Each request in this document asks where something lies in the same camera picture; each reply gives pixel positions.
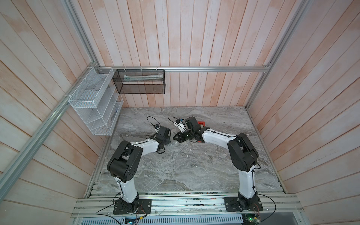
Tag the white wire mesh shelf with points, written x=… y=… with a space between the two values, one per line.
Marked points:
x=97 y=102

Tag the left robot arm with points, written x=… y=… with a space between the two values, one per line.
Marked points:
x=124 y=162

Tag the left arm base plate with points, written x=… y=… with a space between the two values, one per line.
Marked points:
x=142 y=206

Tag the black wire mesh basket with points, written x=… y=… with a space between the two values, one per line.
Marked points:
x=140 y=81

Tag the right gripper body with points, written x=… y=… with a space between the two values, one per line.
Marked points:
x=191 y=134

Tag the red tape dispenser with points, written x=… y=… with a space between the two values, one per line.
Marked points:
x=201 y=123

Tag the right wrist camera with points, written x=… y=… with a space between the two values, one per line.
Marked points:
x=181 y=125

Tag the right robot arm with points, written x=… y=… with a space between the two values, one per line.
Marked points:
x=243 y=156

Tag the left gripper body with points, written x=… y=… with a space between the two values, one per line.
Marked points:
x=167 y=140

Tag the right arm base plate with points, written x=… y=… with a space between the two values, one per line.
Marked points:
x=239 y=204

